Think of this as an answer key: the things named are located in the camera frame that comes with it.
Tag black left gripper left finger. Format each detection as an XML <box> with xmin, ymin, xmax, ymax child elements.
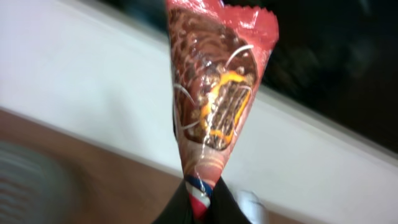
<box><xmin>152</xmin><ymin>180</ymin><xmax>195</xmax><ymax>224</ymax></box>

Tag grey plastic basket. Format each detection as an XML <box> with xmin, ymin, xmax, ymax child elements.
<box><xmin>1</xmin><ymin>141</ymin><xmax>76</xmax><ymax>224</ymax></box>

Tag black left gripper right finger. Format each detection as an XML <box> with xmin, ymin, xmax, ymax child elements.
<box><xmin>204</xmin><ymin>178</ymin><xmax>250</xmax><ymax>224</ymax></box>

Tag red chocolate bar wrapper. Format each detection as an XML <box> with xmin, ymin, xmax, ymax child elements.
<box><xmin>166</xmin><ymin>0</ymin><xmax>279</xmax><ymax>220</ymax></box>

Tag white barcode scanner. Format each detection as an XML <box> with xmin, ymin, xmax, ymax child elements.
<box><xmin>234</xmin><ymin>190</ymin><xmax>269</xmax><ymax>224</ymax></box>

